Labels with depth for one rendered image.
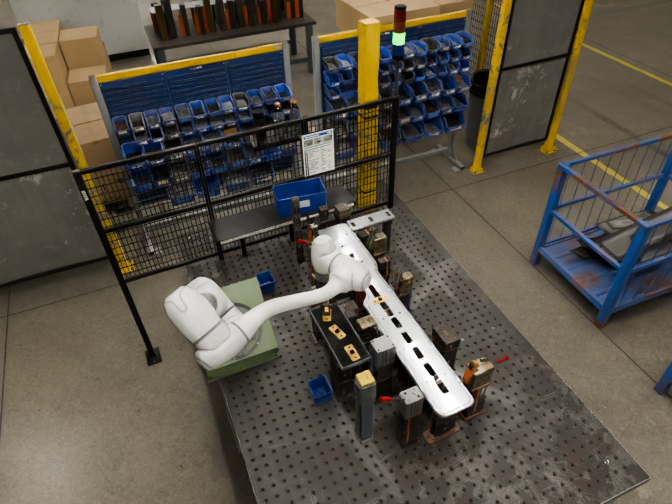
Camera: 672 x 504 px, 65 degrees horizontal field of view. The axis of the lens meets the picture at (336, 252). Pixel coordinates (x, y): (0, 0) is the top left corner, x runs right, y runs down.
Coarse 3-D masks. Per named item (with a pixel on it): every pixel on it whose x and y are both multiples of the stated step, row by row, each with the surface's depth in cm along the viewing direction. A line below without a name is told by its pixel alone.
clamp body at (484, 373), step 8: (480, 360) 234; (480, 368) 229; (488, 368) 229; (472, 376) 229; (480, 376) 229; (488, 376) 233; (464, 384) 241; (472, 384) 231; (480, 384) 234; (488, 384) 237; (472, 392) 236; (480, 392) 243; (480, 400) 245; (472, 408) 246; (480, 408) 252; (464, 416) 250; (472, 416) 251
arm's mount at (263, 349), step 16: (224, 288) 270; (240, 288) 273; (256, 288) 275; (240, 304) 271; (256, 304) 274; (272, 336) 274; (240, 352) 269; (256, 352) 271; (272, 352) 276; (224, 368) 269; (240, 368) 274
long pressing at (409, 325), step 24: (336, 240) 306; (384, 288) 276; (384, 312) 263; (408, 312) 263; (408, 360) 241; (432, 360) 240; (432, 384) 231; (456, 384) 230; (432, 408) 222; (456, 408) 222
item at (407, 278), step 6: (402, 276) 276; (408, 276) 276; (402, 282) 274; (408, 282) 276; (402, 288) 277; (408, 288) 280; (396, 294) 283; (402, 294) 281; (408, 294) 284; (402, 300) 285; (408, 300) 287; (408, 306) 290
